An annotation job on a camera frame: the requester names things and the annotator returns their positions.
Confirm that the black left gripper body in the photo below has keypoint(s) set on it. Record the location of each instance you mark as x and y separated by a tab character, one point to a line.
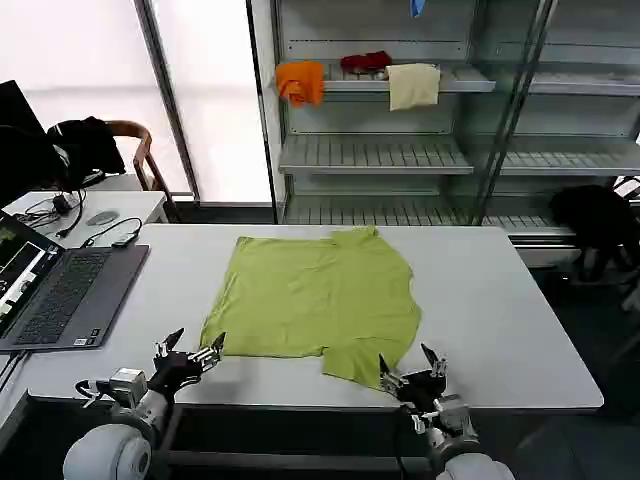
175	370

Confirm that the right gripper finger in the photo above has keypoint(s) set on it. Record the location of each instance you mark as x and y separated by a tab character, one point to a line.
436	364
389	377

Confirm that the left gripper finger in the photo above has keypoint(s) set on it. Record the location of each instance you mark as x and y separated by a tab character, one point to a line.
167	345
210	354

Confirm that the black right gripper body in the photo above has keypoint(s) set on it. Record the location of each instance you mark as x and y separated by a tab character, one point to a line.
422	390

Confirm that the green t-shirt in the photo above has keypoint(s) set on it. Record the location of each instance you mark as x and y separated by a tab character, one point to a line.
310	295

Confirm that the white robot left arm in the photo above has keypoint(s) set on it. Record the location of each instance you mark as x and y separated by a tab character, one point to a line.
110	450

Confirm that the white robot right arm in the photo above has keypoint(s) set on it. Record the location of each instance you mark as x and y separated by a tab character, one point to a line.
465	465

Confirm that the dark grey laptop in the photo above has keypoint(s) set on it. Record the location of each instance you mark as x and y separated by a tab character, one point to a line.
65	295

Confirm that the grey round pad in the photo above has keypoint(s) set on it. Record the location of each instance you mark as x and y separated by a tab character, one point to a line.
102	217

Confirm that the small white side table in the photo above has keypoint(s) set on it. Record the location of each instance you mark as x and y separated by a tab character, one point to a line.
135	205

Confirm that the black power adapter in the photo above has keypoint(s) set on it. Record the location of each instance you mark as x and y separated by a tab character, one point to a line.
61	204

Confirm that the wooden chair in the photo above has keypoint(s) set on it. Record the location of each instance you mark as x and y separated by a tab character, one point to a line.
142	135

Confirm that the black bag on stand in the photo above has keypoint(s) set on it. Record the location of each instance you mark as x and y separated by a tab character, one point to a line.
590	215

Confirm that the black jacket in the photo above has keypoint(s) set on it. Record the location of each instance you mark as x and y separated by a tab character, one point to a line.
90	145

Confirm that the grey shelf rack with cloths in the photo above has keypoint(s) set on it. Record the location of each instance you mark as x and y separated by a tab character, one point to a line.
375	155

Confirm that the empty grey shelf rack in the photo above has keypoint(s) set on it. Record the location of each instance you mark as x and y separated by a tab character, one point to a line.
575	160

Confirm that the black monitor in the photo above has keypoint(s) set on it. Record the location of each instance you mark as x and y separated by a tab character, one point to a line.
17	107

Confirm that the dark window frame post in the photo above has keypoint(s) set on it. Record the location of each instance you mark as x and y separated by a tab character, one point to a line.
170	100

